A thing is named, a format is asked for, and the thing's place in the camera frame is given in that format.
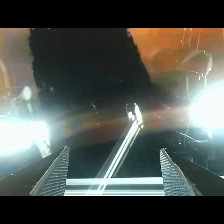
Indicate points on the brown T-shirt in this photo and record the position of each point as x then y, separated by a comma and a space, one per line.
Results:
90, 66

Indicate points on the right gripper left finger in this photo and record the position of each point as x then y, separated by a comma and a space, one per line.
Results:
50, 176

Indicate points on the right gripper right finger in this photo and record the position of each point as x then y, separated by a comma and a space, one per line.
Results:
180, 178

